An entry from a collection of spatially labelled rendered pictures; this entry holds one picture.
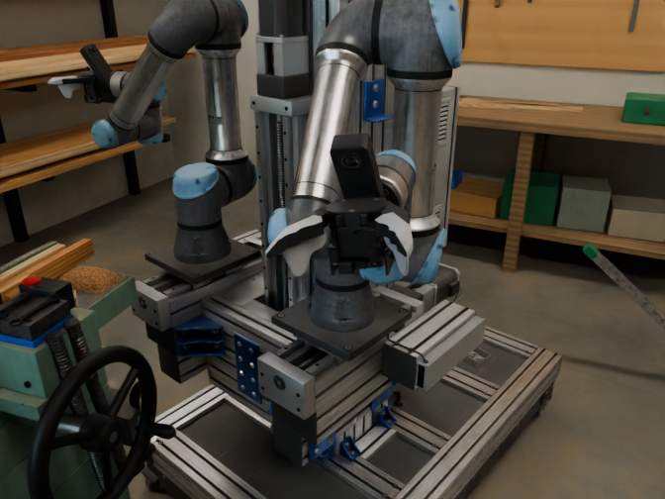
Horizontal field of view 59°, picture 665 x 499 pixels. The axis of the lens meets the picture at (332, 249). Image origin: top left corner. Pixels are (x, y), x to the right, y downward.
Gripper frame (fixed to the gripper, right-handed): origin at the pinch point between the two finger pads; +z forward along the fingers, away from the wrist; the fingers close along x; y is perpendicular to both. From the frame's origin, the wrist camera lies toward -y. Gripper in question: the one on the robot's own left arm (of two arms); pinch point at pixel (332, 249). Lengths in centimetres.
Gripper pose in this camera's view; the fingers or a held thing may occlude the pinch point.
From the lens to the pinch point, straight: 58.9
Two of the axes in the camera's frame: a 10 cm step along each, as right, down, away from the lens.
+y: 1.3, 9.2, 3.8
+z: -2.6, 4.0, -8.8
